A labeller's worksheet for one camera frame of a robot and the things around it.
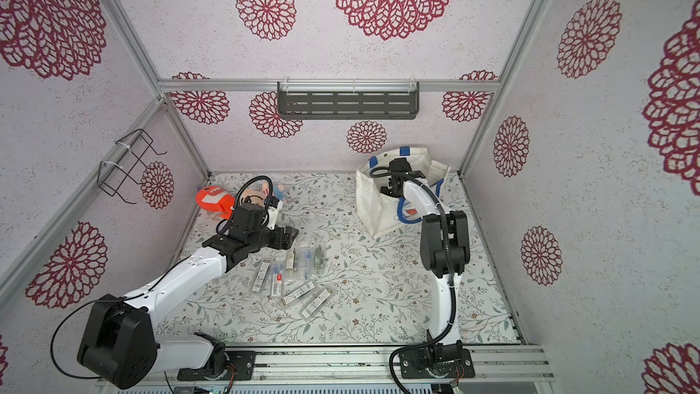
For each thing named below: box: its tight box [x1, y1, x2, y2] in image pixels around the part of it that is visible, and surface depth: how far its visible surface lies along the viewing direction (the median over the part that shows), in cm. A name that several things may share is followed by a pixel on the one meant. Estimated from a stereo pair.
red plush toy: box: [195, 185, 236, 220], surface depth 103 cm
